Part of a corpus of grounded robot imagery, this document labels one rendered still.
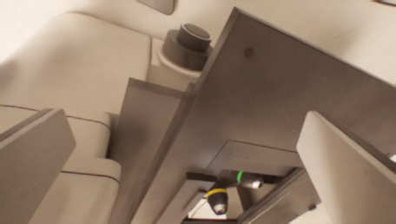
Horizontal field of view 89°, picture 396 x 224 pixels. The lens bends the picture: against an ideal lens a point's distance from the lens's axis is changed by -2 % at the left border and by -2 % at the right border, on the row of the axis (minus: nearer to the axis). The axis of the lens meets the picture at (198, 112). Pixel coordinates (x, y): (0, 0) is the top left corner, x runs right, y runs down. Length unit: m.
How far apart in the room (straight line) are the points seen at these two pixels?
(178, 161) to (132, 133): 0.04
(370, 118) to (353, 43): 0.27
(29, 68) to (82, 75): 0.04
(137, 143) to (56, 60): 0.10
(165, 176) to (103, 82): 0.09
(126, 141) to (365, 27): 0.40
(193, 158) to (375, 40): 0.40
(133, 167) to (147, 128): 0.05
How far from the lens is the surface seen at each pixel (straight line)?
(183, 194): 0.19
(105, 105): 0.17
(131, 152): 0.18
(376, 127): 0.21
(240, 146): 0.16
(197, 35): 0.25
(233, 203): 0.38
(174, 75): 0.26
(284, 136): 0.16
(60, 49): 0.23
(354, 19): 0.43
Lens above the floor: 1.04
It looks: 47 degrees down
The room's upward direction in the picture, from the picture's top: 168 degrees clockwise
